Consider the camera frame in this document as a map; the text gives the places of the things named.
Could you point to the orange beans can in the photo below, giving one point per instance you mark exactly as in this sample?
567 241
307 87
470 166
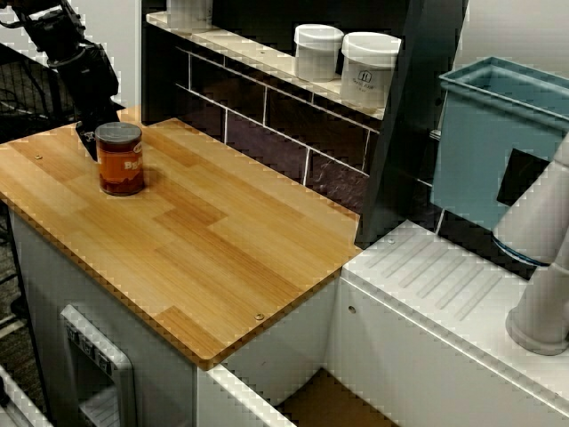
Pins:
120 169

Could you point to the dark slanted shelf post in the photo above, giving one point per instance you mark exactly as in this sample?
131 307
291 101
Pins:
413 89

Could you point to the plain white jar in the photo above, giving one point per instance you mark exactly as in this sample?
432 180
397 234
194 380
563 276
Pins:
315 53

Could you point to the white jar with printed label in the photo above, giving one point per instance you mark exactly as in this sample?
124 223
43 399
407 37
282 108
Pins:
369 66

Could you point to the teal plastic bin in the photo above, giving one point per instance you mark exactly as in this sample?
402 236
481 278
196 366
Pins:
471 155

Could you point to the black shelf side panel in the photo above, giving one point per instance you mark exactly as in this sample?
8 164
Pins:
153 89

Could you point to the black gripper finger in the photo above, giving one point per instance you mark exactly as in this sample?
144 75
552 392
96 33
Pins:
88 140

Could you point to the silver metal frame rail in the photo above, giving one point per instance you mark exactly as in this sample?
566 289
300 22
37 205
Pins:
18 400

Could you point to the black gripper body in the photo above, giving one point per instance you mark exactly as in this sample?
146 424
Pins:
91 80

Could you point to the grey ice dispenser panel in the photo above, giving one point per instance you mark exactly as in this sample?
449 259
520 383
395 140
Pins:
120 369

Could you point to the white curved faucet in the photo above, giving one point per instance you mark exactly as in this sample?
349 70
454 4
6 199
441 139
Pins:
533 222

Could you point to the dark brick tile backsplash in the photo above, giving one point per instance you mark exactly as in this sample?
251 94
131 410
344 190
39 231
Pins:
289 133

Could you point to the white container with dark print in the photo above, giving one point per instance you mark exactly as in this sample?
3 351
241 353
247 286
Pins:
191 11

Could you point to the white shelf board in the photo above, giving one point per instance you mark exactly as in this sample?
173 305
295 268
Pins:
249 46

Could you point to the white toy kitchen cabinet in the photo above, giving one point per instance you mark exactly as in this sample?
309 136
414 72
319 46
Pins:
53 276

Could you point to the white ribbed drainboard counter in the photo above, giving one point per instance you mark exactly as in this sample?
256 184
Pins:
422 356

